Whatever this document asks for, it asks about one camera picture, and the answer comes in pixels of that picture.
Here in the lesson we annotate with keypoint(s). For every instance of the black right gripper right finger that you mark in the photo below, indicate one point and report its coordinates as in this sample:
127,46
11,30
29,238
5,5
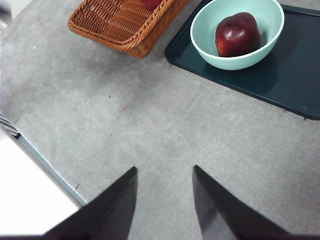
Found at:
220,220

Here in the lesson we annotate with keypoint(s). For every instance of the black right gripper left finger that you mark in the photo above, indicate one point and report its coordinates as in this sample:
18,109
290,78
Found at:
112,215

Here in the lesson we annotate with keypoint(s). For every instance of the dark red plum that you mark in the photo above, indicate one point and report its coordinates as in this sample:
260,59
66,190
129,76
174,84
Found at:
237,35

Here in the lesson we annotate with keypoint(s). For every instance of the dark teal flat tray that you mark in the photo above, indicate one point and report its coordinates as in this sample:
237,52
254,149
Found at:
287,75

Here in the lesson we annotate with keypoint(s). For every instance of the brown wicker basket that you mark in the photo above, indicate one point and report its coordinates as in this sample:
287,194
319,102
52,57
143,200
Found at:
117,30

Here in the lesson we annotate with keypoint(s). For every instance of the teal ribbed bowl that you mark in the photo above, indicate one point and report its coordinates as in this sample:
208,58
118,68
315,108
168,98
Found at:
207,27

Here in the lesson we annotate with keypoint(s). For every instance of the red apple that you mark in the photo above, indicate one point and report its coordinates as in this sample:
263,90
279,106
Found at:
151,3

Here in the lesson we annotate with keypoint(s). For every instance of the grey ridged table bracket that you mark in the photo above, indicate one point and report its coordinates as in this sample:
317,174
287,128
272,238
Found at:
7,127

